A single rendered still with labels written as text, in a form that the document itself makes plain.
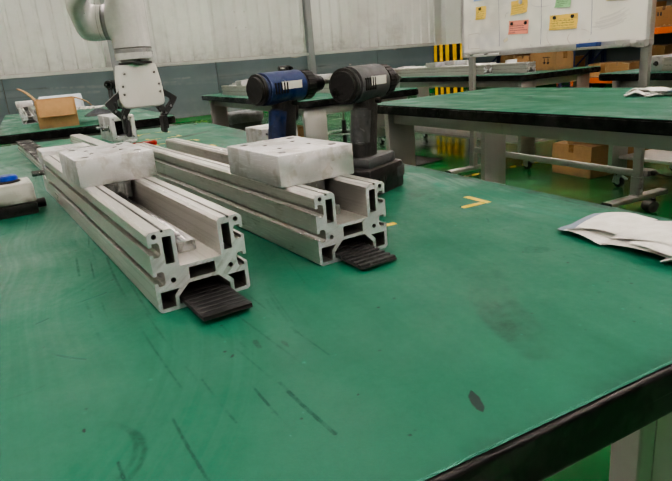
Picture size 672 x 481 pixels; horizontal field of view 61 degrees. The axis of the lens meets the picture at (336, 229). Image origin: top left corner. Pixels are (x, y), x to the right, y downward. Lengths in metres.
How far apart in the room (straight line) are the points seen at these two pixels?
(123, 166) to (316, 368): 0.53
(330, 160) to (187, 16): 12.08
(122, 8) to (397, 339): 1.09
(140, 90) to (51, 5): 11.00
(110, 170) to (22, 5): 11.53
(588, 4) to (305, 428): 3.53
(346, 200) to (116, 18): 0.84
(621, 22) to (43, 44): 10.47
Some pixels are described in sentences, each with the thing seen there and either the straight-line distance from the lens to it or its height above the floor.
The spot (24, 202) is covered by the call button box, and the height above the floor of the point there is 0.80.
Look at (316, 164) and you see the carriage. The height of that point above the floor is 0.89.
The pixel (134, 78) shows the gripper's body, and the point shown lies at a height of 1.01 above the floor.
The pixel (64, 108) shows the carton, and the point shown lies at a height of 0.88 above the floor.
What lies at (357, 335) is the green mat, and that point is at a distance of 0.51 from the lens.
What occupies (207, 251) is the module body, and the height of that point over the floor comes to 0.82.
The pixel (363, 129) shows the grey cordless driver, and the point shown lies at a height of 0.89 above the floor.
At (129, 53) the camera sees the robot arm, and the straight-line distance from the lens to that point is 1.41.
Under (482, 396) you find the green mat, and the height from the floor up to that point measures 0.78.
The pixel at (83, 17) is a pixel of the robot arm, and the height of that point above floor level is 1.14.
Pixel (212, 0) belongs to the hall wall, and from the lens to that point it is 12.92.
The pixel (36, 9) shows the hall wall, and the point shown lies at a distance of 12.40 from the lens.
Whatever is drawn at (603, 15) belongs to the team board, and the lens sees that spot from 3.72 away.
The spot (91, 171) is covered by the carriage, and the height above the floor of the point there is 0.89.
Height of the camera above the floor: 1.01
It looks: 16 degrees down
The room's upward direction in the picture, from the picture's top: 5 degrees counter-clockwise
